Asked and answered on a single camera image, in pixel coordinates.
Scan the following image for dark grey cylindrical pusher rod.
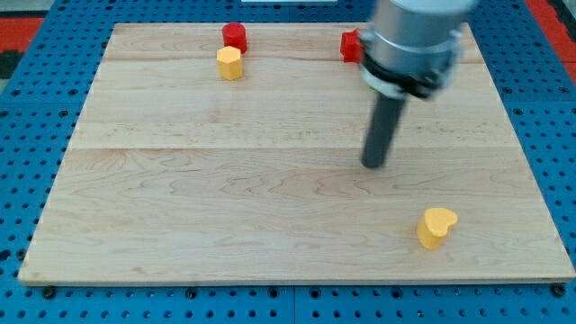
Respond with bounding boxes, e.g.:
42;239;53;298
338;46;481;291
361;94;406;168

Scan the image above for red star block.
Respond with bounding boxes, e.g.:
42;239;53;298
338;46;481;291
340;29;364;63

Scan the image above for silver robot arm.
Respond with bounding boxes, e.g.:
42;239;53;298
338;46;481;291
359;0;478;168

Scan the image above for yellow heart block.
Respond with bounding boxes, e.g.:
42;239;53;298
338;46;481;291
417;207;458;250

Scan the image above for yellow hexagon block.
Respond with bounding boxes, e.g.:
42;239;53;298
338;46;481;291
216;46;243;80

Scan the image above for red cylinder block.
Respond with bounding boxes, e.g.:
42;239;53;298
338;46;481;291
221;22;248;54

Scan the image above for wooden board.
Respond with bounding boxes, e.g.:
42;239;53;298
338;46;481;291
18;23;575;287

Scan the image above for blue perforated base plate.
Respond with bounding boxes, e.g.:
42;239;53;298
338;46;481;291
1;0;575;323

